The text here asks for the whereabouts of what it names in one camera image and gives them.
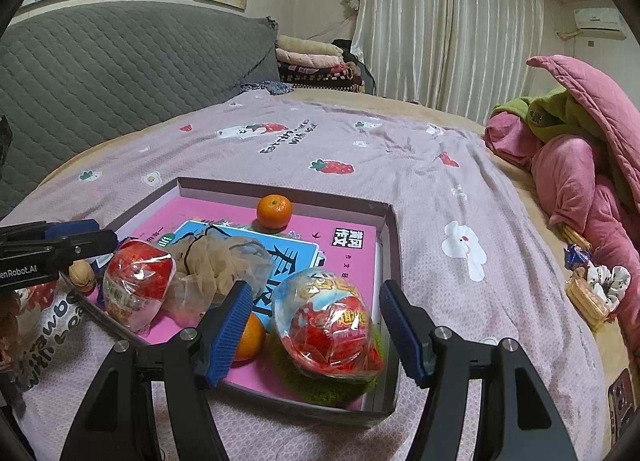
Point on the pink book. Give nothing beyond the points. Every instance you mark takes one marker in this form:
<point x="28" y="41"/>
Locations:
<point x="350" y="261"/>

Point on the brown phone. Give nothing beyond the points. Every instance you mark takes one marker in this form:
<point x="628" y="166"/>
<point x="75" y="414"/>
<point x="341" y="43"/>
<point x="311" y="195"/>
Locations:
<point x="622" y="398"/>

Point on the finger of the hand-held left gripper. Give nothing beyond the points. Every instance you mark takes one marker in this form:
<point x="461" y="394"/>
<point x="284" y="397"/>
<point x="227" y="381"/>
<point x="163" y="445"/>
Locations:
<point x="70" y="227"/>
<point x="85" y="243"/>

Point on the red egg-shaped toy pack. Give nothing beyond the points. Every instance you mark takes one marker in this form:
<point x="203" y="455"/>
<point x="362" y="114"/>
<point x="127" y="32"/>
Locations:
<point x="140" y="281"/>

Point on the black bag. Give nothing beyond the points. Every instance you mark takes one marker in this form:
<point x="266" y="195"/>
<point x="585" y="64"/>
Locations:
<point x="350" y="53"/>

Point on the beige mesh hair net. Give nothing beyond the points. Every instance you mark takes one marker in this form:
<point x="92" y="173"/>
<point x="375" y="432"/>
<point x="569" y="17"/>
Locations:
<point x="225" y="261"/>

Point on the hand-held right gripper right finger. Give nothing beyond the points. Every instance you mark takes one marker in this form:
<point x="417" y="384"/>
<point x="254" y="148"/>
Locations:
<point x="400" y="336"/>

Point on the blue snack packet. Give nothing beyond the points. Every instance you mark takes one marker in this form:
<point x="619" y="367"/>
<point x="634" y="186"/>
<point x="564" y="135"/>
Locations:
<point x="101" y="297"/>

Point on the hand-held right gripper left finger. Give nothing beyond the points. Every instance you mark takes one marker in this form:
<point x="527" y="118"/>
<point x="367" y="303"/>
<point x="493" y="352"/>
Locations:
<point x="230" y="336"/>

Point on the grey cardboard box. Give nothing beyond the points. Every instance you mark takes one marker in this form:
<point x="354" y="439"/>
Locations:
<point x="390" y="251"/>

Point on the woven straw item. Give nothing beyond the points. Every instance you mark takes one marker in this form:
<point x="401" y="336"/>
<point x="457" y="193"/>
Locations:
<point x="575" y="236"/>

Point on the green cloth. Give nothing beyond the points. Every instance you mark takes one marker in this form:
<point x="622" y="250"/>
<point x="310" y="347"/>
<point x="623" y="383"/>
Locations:
<point x="550" y="111"/>

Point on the beige folded blanket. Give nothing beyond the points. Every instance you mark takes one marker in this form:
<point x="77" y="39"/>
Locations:
<point x="310" y="47"/>

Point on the white floral scrunchie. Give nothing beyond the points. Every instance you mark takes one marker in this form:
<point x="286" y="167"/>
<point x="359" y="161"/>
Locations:
<point x="607" y="283"/>

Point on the orange mandarin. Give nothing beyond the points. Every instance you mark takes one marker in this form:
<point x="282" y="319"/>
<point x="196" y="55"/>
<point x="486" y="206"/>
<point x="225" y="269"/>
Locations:
<point x="274" y="211"/>
<point x="252" y="338"/>

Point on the blue egg-shaped toy pack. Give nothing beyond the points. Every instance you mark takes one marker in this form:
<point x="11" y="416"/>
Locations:
<point x="325" y="326"/>

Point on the purple strawberry print bedsheet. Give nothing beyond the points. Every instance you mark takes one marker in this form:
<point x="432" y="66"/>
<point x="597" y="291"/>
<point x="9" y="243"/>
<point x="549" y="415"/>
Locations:
<point x="350" y="141"/>

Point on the white air conditioner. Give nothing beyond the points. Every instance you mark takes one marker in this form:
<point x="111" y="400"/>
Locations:
<point x="597" y="21"/>

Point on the white curtain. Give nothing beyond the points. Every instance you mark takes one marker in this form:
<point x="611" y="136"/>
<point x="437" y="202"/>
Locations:
<point x="450" y="16"/>

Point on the brown walnut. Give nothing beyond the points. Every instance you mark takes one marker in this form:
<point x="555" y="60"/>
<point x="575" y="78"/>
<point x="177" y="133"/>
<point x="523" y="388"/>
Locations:
<point x="82" y="277"/>

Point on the dark floral cloth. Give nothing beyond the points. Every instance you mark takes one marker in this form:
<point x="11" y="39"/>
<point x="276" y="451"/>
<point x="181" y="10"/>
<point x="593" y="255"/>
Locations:
<point x="265" y="87"/>

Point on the pink quilt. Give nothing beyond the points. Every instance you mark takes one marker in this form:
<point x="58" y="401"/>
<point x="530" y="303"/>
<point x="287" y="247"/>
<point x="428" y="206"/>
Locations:
<point x="575" y="171"/>

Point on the pink folded blanket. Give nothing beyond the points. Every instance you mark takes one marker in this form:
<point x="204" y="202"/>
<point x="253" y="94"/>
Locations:
<point x="310" y="61"/>

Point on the yellow biscuit packet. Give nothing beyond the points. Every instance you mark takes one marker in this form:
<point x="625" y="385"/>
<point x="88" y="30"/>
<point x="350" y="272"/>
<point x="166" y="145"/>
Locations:
<point x="587" y="301"/>

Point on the dark patterned folded blanket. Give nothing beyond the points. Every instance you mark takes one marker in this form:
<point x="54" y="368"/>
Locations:
<point x="320" y="77"/>

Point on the grey quilted headboard cover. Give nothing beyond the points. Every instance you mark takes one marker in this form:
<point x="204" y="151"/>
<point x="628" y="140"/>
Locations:
<point x="125" y="66"/>

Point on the blue candy wrapper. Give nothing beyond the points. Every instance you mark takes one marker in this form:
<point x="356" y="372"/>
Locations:
<point x="577" y="256"/>

